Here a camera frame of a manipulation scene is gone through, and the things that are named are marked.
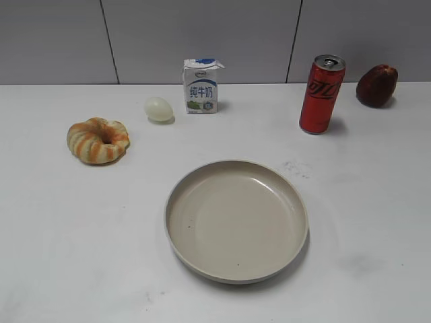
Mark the red cola can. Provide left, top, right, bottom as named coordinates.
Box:
left=299, top=55, right=345, bottom=135

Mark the beige round plate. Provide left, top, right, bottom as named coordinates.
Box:
left=164, top=160, right=309, bottom=285

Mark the white egg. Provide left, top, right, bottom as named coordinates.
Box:
left=144, top=97, right=174, bottom=122

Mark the white blue milk carton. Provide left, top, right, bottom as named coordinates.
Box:
left=183, top=59, right=224, bottom=114

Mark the dark red avocado fruit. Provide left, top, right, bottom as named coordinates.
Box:
left=356, top=64, right=399, bottom=108

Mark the orange striped bread ring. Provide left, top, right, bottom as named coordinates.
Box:
left=66, top=116, right=131, bottom=166

